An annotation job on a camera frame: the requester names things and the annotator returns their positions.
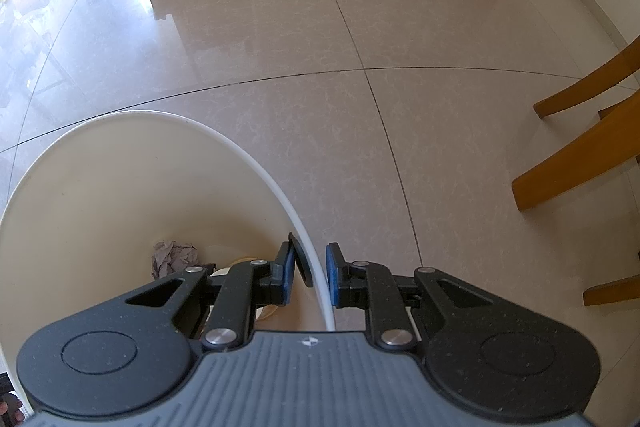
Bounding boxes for white plastic bin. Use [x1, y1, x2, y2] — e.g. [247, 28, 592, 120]
[0, 109, 337, 414]

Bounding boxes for paper cup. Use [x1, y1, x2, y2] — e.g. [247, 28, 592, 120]
[209, 256, 279, 323]

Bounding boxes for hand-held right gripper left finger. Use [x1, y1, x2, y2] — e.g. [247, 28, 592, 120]
[125, 241, 294, 351]

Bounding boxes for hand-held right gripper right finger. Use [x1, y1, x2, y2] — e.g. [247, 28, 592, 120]
[325, 243, 494, 353]

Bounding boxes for wooden chair legs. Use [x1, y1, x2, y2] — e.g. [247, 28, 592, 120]
[511, 32, 640, 307]

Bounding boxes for grey-brown paper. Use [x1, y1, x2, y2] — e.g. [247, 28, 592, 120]
[151, 240, 200, 281]

